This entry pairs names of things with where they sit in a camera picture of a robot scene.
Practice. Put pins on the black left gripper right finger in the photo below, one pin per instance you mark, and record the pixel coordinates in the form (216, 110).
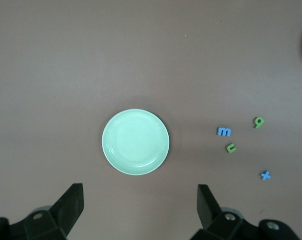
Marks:
(223, 225)

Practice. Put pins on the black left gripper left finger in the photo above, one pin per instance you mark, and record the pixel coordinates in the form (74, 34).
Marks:
(53, 222)

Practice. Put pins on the blue foam letter x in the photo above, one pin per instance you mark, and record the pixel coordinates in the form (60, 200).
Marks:
(265, 175)

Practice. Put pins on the green foam letter u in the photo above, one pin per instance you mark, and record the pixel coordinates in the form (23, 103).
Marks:
(231, 151)

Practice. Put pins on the blue foam letter m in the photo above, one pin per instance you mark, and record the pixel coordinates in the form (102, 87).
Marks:
(224, 129)

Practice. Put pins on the green letter b piece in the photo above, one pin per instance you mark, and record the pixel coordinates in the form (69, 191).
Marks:
(256, 125)

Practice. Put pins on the light green plate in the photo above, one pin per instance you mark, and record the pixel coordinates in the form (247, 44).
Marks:
(135, 142)

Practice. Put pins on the brown table mat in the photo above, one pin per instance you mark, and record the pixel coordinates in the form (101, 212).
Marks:
(66, 75)

